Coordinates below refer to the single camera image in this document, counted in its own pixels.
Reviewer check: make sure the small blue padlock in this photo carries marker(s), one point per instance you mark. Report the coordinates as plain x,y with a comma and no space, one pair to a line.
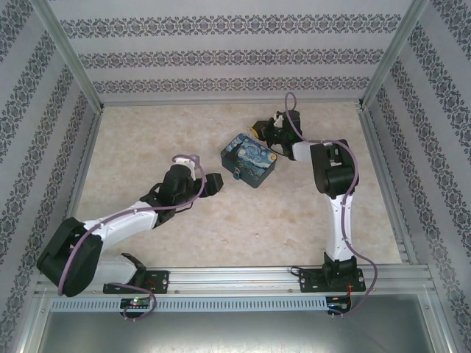
237,175

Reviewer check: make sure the starry night painted tin box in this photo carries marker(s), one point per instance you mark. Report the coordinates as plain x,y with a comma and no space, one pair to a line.
254,158

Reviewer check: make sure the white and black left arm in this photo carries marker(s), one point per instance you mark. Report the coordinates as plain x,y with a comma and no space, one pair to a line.
117,224

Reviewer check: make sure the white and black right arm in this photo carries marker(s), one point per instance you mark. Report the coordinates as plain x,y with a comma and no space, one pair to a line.
340,228

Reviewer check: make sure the small circuit board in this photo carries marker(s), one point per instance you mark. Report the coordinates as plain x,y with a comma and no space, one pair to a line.
338,305
134,303

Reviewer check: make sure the grey metal panel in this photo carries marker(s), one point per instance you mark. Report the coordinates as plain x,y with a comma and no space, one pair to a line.
235,334

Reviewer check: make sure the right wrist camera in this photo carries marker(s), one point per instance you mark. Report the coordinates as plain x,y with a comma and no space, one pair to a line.
278,117

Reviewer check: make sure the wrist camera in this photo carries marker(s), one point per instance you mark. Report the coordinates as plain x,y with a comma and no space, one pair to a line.
185,162
278,117

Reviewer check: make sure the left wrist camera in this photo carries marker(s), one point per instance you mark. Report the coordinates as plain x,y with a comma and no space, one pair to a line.
185,162

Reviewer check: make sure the aluminium mounting rail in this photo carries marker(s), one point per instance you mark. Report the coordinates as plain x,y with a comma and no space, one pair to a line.
235,279

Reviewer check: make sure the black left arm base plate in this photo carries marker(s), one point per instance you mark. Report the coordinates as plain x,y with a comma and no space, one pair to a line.
160,281

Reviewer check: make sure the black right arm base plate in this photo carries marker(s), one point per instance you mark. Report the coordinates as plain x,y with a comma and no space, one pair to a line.
309,281

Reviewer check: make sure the aluminium frame post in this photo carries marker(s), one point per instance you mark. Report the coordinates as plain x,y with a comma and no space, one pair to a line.
395,51
70,55

